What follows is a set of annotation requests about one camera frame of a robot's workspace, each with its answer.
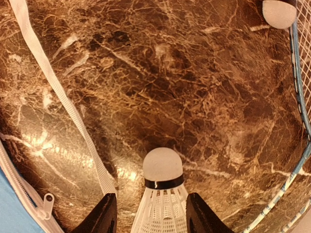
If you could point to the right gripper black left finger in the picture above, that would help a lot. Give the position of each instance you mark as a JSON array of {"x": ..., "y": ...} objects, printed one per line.
[{"x": 103, "y": 217}]

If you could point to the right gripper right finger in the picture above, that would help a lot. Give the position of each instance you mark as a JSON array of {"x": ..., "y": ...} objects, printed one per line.
[{"x": 201, "y": 218}]

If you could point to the white shuttlecock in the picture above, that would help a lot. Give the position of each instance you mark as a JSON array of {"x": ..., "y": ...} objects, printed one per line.
[
  {"x": 162, "y": 208},
  {"x": 280, "y": 14}
]

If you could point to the blue racket bag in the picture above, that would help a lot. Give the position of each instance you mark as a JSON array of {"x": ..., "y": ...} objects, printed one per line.
[{"x": 40, "y": 210}]

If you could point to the blue badminton racket right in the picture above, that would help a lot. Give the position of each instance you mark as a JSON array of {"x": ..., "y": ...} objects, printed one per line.
[{"x": 296, "y": 217}]

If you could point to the blue badminton racket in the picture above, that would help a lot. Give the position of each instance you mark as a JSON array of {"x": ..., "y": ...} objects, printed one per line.
[
  {"x": 300, "y": 45},
  {"x": 296, "y": 217}
]

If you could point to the blue badminton racket left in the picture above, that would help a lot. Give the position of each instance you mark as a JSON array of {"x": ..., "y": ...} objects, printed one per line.
[{"x": 300, "y": 45}]

